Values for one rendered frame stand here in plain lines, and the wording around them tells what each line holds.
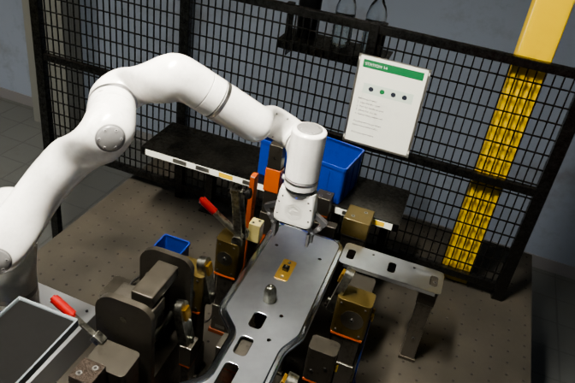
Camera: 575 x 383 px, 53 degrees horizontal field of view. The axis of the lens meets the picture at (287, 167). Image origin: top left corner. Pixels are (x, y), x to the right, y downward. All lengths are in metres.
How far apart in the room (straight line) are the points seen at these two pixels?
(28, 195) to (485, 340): 1.43
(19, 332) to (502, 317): 1.52
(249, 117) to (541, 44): 0.92
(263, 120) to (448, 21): 2.00
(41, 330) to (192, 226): 1.08
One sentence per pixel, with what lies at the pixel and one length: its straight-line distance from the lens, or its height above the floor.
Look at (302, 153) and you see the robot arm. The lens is 1.33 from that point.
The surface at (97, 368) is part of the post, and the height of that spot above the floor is 1.10.
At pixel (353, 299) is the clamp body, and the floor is 1.04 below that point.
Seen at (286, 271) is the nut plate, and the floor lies 1.00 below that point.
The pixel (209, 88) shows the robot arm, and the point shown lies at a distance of 1.21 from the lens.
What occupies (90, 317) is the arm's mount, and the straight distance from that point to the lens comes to 1.74.
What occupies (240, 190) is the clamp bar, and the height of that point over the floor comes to 1.21.
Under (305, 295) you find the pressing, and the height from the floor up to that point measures 1.00.
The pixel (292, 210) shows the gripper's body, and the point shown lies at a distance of 1.43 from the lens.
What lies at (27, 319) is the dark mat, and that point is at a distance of 1.24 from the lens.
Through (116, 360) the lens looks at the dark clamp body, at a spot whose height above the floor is 1.08.
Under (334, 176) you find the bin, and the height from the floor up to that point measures 1.12.
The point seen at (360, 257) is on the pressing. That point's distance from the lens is 1.68.
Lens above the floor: 2.03
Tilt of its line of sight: 31 degrees down
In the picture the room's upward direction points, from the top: 9 degrees clockwise
